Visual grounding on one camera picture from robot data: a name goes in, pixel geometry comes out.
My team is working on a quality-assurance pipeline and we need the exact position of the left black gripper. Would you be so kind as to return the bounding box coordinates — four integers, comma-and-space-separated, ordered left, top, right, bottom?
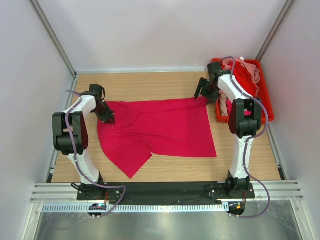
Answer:
92, 101, 115, 125

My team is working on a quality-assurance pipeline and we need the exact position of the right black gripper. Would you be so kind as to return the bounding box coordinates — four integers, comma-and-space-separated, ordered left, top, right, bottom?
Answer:
194, 77, 220, 105

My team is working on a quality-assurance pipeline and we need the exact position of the crimson t shirt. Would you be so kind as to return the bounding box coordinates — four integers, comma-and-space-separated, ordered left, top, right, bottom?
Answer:
97, 97, 217, 179

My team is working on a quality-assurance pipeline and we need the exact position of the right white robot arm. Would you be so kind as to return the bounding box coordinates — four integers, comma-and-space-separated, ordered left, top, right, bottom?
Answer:
194, 61, 266, 200

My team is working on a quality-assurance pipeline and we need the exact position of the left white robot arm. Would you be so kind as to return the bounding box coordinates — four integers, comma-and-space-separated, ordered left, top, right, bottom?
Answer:
52, 84, 115, 201

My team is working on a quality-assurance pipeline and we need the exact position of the red t shirt in bin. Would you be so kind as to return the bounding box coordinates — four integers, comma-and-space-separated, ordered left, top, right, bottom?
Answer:
233, 60, 261, 97

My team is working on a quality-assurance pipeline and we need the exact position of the magenta t shirt in bin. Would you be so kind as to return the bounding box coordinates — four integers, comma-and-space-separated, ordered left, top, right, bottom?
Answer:
244, 110, 251, 116

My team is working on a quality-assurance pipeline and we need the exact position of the pink t shirt in bin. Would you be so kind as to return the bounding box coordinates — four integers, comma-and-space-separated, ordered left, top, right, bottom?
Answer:
216, 56, 262, 117

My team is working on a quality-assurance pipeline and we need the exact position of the red plastic bin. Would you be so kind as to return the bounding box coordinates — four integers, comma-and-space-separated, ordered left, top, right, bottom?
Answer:
215, 59, 275, 124

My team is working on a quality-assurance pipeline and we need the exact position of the left corner aluminium post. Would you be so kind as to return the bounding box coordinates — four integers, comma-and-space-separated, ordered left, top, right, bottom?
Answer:
29, 0, 77, 78

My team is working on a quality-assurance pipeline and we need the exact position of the corner aluminium post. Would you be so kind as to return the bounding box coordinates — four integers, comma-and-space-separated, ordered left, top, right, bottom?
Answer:
29, 0, 77, 78
255, 0, 297, 62

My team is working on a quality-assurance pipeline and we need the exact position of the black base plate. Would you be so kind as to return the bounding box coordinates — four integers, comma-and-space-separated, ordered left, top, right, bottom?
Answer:
71, 181, 255, 205

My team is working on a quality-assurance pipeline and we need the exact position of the slotted cable duct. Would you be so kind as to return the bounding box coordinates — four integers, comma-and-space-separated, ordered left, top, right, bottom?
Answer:
41, 202, 229, 214

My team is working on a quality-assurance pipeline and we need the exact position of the right corner aluminium post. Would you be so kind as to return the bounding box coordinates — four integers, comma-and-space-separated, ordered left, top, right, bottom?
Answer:
255, 0, 297, 62

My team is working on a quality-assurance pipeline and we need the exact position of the aluminium frame rail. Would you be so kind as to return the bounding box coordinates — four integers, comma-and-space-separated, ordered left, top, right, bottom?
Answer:
29, 180, 304, 204

